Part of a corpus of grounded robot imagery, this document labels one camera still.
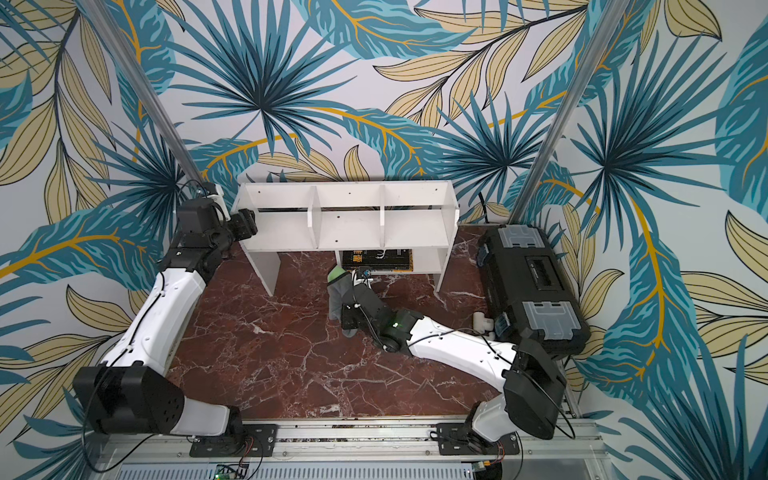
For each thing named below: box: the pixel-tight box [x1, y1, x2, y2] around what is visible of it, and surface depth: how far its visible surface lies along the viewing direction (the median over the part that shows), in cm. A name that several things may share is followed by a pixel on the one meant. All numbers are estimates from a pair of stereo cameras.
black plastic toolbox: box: [476, 224, 591, 357], surface depth 85 cm
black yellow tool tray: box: [341, 249, 414, 272], surface depth 94 cm
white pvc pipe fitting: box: [473, 311, 494, 334], surface depth 94 cm
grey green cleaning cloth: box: [327, 265, 358, 338], surface depth 79 cm
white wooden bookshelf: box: [231, 180, 460, 296], surface depth 85 cm
